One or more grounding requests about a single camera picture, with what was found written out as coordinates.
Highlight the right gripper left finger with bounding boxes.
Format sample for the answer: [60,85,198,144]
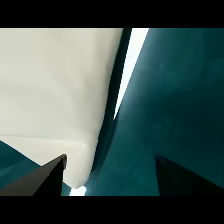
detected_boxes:
[0,153,68,197]

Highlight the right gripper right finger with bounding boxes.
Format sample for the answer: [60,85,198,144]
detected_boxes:
[154,153,224,197]

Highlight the cream T-shirt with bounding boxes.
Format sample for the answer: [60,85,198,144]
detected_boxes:
[0,28,125,190]

